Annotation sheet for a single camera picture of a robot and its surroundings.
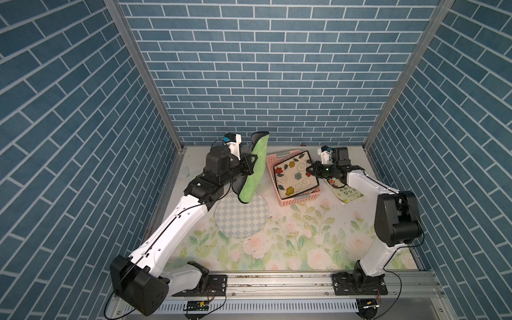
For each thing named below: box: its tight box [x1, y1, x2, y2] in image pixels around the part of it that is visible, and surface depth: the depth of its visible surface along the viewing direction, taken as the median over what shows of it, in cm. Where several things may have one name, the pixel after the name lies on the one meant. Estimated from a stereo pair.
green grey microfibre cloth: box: [238, 131, 270, 204], surface depth 72 cm
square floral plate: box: [273, 150, 320, 200], surface depth 98 cm
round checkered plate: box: [214, 192, 270, 240], surface depth 93 cm
